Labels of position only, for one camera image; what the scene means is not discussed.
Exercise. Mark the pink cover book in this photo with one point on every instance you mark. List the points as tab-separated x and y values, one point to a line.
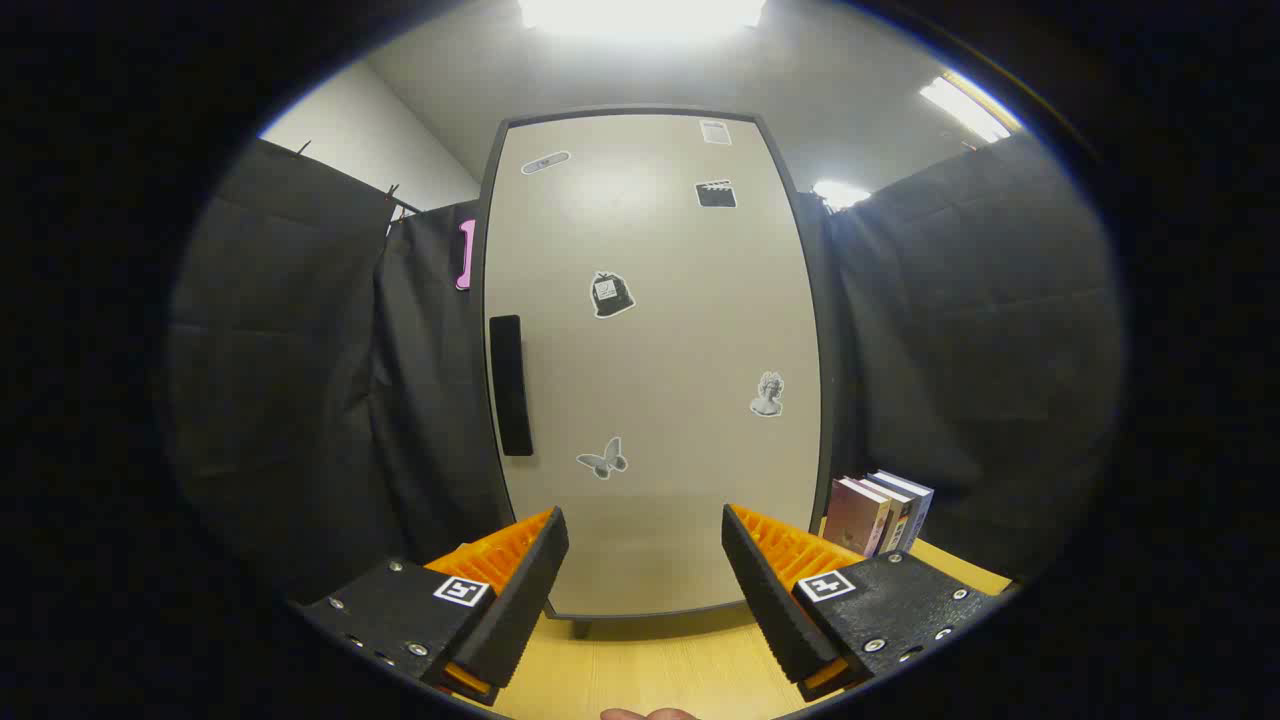
855	515

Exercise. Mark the grey cabinet door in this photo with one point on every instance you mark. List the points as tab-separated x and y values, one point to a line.
660	380

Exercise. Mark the long ceiling light strip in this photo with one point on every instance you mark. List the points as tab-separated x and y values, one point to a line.
965	108

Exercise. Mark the dark grey cabinet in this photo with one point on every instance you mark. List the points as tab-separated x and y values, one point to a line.
581	628

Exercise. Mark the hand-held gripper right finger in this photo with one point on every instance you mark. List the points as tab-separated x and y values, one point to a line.
770	610

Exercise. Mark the dark cover book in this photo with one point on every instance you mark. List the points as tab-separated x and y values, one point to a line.
897	515

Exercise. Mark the blue white book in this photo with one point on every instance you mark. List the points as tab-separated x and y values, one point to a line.
918	510

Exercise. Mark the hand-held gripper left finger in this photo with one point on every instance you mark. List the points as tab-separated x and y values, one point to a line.
525	600

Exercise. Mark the large ceiling light panel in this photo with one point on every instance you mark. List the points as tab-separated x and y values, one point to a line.
640	15

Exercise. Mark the black backdrop cloth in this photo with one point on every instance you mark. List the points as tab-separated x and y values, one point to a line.
300	400

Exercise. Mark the small ceiling light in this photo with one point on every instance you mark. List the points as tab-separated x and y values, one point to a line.
840	193

